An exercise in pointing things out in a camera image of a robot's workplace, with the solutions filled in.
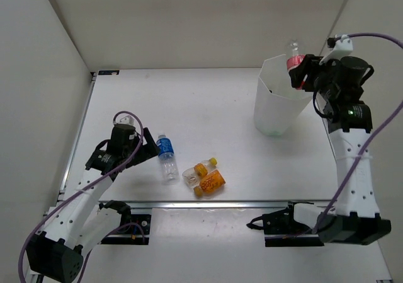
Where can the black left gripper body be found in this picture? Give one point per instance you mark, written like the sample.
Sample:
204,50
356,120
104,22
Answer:
132,152

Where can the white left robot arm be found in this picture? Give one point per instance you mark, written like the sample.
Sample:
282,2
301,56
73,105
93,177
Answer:
59,246

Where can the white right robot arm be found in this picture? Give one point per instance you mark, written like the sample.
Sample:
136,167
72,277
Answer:
352,216

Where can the white octagonal bin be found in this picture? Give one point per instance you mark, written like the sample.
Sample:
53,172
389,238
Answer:
277,104

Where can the aluminium table edge rail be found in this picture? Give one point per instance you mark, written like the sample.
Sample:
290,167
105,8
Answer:
219,204

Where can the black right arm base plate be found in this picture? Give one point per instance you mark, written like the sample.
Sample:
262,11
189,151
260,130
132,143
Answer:
280,230

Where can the small dark table sticker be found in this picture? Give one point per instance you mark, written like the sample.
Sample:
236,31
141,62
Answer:
108,72

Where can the orange label juice bottle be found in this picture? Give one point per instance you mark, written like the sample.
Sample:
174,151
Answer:
209,184

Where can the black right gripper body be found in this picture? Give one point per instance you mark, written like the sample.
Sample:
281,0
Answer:
323,84

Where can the clear bottle yellow cap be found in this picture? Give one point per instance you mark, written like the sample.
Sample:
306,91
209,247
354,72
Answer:
193,176

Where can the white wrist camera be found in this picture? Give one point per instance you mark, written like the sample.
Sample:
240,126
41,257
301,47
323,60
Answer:
126,119
339,47

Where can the red label coke bottle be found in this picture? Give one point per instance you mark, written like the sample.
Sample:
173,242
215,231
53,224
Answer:
294,55

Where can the blue label water bottle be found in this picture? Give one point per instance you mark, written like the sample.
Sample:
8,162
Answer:
167,159

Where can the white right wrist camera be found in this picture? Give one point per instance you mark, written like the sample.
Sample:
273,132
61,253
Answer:
339,47

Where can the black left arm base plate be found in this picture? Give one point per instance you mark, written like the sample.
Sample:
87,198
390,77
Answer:
134,228

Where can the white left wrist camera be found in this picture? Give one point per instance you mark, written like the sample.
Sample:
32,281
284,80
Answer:
126,119

